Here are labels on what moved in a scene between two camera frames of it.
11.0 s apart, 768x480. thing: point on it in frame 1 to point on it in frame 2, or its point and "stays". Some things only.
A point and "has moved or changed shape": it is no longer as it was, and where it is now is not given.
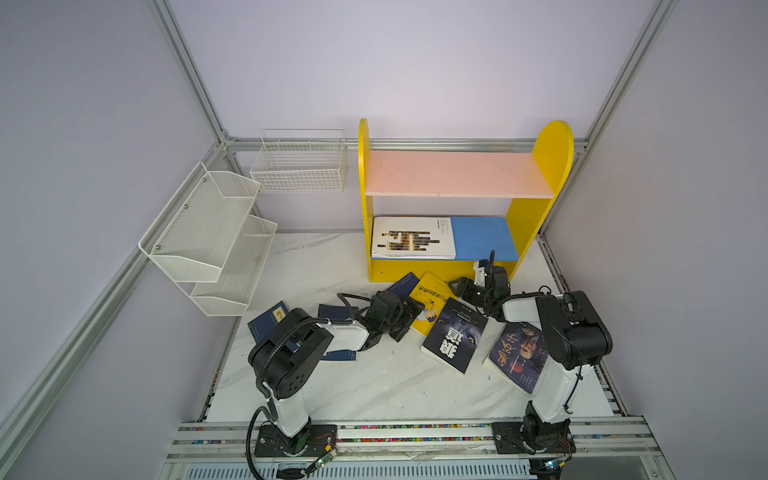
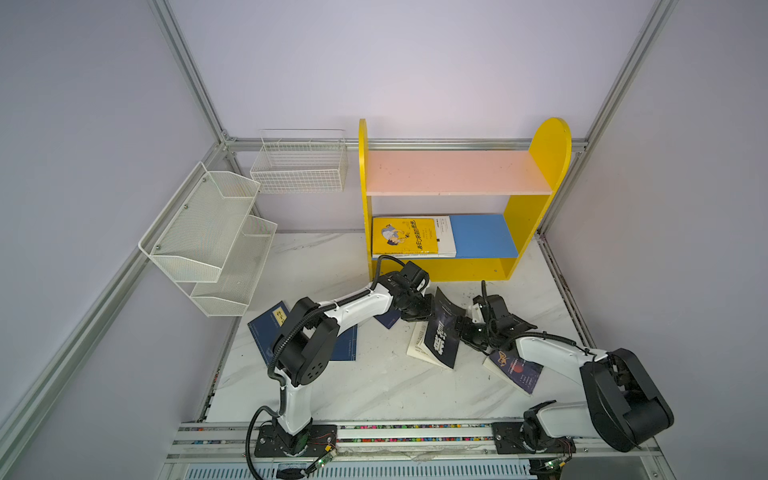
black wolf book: (454, 335) has moved or changed shape
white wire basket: (301, 161) stays
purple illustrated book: (519, 356) stays
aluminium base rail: (605, 450) stays
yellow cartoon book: (433, 293) to (404, 236)
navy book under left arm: (261, 323) stays
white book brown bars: (412, 238) stays
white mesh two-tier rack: (210, 244) stays
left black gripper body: (388, 324) to (405, 314)
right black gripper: (464, 288) to (465, 323)
